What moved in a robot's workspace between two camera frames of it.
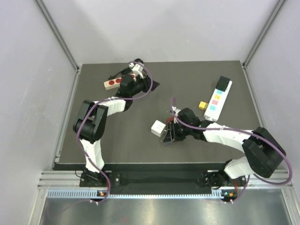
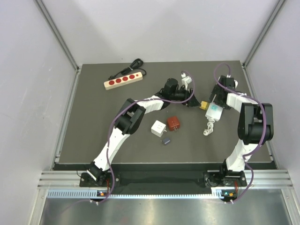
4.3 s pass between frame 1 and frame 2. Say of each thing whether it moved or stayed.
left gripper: moved
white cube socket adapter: stayed
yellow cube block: stayed
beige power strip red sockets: stayed
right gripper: moved
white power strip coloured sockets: stayed
